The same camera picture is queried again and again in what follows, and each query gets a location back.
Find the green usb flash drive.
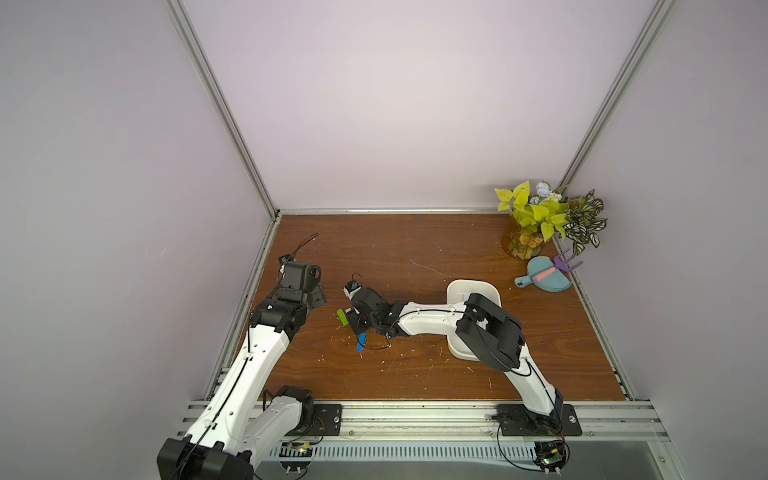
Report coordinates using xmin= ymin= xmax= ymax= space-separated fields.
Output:
xmin=336 ymin=309 xmax=349 ymax=327

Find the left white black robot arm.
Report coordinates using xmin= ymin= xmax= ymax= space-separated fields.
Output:
xmin=157 ymin=257 xmax=326 ymax=479

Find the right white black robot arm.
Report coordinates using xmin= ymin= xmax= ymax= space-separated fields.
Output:
xmin=344 ymin=279 xmax=563 ymax=430

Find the blue usb flash drive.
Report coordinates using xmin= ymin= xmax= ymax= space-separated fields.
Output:
xmin=356 ymin=333 xmax=366 ymax=352

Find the white plastic storage box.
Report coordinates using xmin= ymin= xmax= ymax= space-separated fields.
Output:
xmin=445 ymin=278 xmax=503 ymax=362

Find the left electronics board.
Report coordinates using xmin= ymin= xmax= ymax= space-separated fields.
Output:
xmin=278 ymin=442 xmax=315 ymax=479

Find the electronics board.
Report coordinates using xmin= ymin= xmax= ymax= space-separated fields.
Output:
xmin=278 ymin=442 xmax=315 ymax=479
xmin=533 ymin=439 xmax=570 ymax=476

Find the teal dustpan with pink brush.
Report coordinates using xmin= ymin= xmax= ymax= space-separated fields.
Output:
xmin=514 ymin=256 xmax=572 ymax=293

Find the yellow green potted plant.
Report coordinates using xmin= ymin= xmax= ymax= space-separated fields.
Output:
xmin=494 ymin=180 xmax=568 ymax=260

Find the purple plastic fork toy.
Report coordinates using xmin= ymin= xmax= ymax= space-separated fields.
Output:
xmin=552 ymin=250 xmax=583 ymax=274

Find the dark variegated plant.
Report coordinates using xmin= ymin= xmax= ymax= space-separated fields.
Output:
xmin=565 ymin=189 xmax=607 ymax=256

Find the right electronics board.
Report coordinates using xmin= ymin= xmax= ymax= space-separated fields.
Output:
xmin=533 ymin=439 xmax=570 ymax=476

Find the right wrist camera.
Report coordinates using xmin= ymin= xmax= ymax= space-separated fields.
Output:
xmin=343 ymin=280 xmax=361 ymax=300

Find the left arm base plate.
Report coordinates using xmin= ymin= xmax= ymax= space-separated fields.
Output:
xmin=297 ymin=403 xmax=343 ymax=437

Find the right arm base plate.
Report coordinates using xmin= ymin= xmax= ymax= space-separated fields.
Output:
xmin=491 ymin=404 xmax=583 ymax=437

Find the aluminium rail frame front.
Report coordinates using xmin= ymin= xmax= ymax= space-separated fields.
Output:
xmin=176 ymin=399 xmax=670 ymax=444

